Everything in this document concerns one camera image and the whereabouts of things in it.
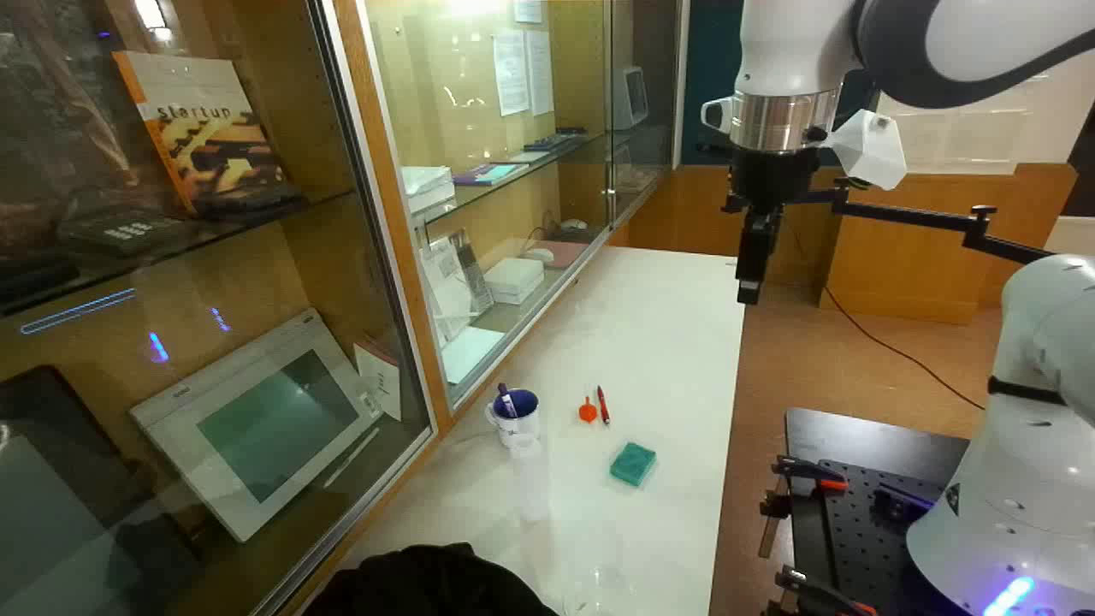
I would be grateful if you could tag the posted white paper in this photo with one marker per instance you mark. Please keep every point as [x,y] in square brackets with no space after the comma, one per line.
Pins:
[511,71]

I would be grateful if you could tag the upright white booklet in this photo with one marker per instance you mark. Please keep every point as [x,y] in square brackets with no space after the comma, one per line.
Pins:
[449,286]

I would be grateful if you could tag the black cloth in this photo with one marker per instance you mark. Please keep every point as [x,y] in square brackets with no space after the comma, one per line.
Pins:
[424,583]

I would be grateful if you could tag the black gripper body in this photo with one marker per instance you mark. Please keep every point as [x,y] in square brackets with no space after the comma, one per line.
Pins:
[768,181]

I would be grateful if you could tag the dark calculator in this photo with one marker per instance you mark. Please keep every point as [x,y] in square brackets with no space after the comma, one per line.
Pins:
[121,234]

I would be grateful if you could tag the white plastic box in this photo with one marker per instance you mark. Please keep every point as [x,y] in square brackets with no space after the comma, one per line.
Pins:
[515,277]

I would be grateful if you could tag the white mug blue inside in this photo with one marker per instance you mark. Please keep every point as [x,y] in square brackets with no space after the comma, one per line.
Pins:
[518,425]

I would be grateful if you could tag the orange black patterned book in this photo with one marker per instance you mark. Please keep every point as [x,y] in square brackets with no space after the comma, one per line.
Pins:
[201,130]

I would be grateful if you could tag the green sponge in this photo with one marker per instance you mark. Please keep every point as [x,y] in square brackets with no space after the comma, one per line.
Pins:
[630,462]

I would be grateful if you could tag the teal purple book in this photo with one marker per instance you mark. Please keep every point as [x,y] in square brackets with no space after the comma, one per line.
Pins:
[492,172]

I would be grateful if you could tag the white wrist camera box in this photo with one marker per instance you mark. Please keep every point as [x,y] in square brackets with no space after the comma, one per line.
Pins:
[875,147]

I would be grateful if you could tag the white framed tablet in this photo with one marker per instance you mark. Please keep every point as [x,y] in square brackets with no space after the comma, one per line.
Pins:
[263,425]

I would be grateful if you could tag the small orange round object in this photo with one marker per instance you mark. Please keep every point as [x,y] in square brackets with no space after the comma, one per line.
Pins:
[588,411]

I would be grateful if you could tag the red pen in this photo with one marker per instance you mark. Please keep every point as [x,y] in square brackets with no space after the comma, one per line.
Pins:
[599,404]

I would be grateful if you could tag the black perforated breadboard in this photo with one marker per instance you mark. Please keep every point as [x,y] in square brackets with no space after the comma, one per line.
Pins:
[867,514]

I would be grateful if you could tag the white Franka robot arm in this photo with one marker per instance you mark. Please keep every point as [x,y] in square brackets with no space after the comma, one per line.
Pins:
[1029,480]

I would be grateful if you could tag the flat white paper sheet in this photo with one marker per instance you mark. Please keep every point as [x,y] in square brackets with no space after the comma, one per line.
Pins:
[469,352]

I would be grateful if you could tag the blue pen in mug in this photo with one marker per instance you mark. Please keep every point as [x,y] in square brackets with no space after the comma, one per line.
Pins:
[505,397]

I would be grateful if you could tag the glass display cabinet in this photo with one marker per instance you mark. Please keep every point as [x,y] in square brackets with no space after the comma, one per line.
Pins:
[379,172]

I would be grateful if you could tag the stack of white books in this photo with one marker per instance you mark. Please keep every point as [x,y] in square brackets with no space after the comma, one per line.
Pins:
[426,190]

